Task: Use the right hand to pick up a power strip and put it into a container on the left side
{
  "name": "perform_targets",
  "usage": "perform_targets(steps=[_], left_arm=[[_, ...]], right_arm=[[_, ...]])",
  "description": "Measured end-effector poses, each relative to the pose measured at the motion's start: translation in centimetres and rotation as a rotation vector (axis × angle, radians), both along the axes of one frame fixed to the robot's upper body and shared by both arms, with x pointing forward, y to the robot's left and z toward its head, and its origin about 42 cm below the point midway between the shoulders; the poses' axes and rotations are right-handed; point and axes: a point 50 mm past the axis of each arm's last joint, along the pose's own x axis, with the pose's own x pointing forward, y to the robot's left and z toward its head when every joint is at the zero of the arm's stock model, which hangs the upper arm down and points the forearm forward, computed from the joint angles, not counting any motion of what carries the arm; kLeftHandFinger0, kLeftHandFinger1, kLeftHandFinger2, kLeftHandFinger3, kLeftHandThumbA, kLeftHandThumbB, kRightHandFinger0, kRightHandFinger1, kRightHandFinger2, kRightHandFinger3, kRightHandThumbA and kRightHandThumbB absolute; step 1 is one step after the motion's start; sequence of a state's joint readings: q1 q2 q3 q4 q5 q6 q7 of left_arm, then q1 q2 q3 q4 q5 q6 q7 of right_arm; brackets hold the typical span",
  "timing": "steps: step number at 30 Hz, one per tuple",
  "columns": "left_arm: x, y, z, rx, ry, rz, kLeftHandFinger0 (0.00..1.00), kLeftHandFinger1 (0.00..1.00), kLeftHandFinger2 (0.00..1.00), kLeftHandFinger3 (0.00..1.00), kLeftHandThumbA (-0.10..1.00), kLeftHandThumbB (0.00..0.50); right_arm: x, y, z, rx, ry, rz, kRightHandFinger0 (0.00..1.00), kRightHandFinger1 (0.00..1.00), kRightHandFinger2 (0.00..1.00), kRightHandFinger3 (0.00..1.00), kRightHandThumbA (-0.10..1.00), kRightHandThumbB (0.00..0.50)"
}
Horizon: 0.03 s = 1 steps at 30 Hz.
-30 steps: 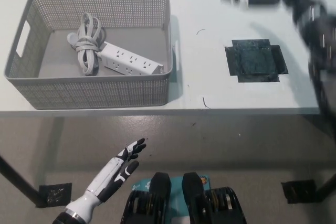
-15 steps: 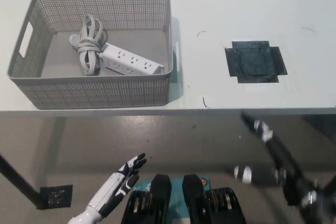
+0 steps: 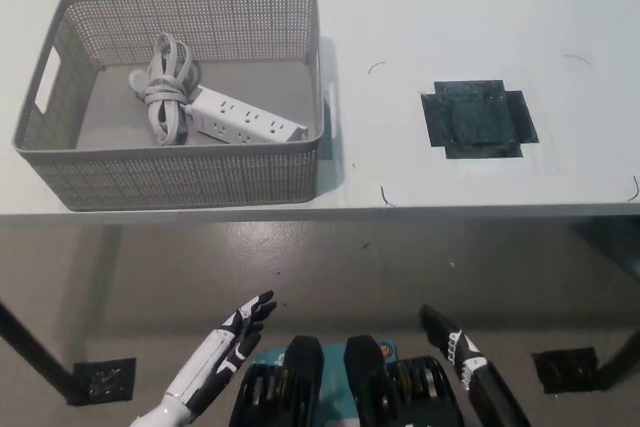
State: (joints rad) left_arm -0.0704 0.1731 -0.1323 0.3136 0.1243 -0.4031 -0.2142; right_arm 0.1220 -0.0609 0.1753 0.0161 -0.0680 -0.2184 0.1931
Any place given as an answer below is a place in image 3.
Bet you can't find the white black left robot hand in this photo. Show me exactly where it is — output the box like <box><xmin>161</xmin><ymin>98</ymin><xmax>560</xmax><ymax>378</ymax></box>
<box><xmin>163</xmin><ymin>289</ymin><xmax>279</xmax><ymax>421</ymax></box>

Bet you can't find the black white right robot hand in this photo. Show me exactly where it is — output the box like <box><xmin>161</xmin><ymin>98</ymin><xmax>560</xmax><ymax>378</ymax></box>
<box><xmin>418</xmin><ymin>304</ymin><xmax>532</xmax><ymax>427</ymax></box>

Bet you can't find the white power strip with cord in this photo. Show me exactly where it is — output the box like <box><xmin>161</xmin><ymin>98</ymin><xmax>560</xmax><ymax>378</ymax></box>
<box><xmin>128</xmin><ymin>32</ymin><xmax>309</xmax><ymax>147</ymax></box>

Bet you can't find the black teal robot body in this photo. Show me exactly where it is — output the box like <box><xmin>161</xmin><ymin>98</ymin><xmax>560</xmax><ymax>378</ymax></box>
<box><xmin>228</xmin><ymin>335</ymin><xmax>469</xmax><ymax>427</ymax></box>

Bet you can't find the black table leg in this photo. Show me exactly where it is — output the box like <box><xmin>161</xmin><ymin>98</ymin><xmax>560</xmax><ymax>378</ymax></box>
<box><xmin>597</xmin><ymin>314</ymin><xmax>640</xmax><ymax>391</ymax></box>
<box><xmin>0</xmin><ymin>301</ymin><xmax>84</xmax><ymax>403</ymax></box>

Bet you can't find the grey perforated plastic basket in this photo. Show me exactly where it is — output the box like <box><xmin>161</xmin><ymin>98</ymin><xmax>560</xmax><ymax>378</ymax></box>
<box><xmin>12</xmin><ymin>0</ymin><xmax>334</xmax><ymax>212</ymax></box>

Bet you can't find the large black tape patch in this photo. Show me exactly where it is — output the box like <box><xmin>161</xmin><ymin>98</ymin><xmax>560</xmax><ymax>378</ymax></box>
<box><xmin>419</xmin><ymin>79</ymin><xmax>540</xmax><ymax>161</ymax></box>

